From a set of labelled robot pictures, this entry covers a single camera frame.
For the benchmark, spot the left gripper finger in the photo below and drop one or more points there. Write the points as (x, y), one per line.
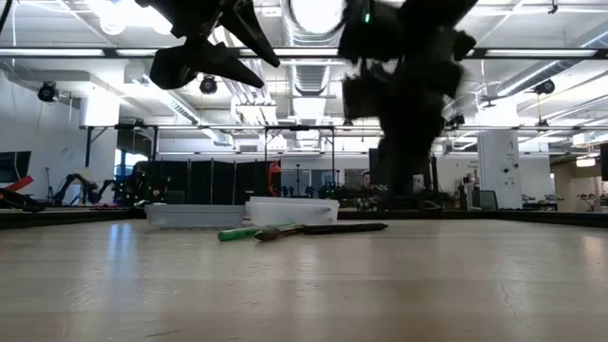
(249, 31)
(199, 59)

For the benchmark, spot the black pen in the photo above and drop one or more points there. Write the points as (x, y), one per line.
(332, 228)

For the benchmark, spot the black partition panels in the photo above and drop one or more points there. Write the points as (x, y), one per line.
(209, 183)

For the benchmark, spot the green marker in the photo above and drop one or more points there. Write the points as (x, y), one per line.
(237, 233)

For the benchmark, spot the white pillar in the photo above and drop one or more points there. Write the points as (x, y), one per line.
(499, 166)

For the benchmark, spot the clear plastic supply box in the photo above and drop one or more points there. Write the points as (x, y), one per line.
(292, 212)

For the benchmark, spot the red background object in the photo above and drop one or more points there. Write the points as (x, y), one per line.
(19, 183)

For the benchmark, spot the orange background machine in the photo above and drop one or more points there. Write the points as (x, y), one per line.
(274, 178)

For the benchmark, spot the clear plastic pencil box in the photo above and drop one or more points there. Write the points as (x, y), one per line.
(195, 216)

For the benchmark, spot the silver ceiling duct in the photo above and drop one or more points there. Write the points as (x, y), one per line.
(309, 78)

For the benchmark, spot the black background robot arm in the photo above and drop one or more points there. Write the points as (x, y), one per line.
(81, 187)

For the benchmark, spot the black ceiling spotlight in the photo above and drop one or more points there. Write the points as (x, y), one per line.
(208, 85)
(48, 91)
(545, 87)

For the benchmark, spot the dark wall monitor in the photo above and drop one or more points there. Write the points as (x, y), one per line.
(14, 166)

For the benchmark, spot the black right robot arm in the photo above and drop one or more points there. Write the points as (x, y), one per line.
(437, 12)

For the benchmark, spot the black background gantry frame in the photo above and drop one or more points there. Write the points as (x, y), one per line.
(299, 128)

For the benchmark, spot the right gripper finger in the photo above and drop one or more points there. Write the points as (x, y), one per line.
(423, 157)
(396, 161)

